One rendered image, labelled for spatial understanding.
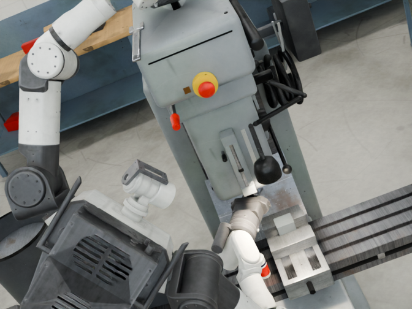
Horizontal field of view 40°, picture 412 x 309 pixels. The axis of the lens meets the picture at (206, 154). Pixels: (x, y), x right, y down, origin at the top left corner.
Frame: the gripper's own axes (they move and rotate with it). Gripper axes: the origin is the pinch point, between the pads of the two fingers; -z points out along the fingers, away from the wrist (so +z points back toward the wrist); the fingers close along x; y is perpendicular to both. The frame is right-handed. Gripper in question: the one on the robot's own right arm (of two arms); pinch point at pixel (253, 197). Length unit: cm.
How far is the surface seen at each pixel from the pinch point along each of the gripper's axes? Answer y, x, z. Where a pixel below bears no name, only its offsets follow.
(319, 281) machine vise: 23.7, -17.6, 14.3
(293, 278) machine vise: 20.5, -10.5, 15.9
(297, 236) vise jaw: 16.4, -10.5, 2.0
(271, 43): 98, 93, -342
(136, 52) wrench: -66, 1, 26
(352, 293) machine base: 103, -5, -49
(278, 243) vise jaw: 16.4, -4.3, 4.3
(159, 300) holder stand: 24.7, 37.5, 20.3
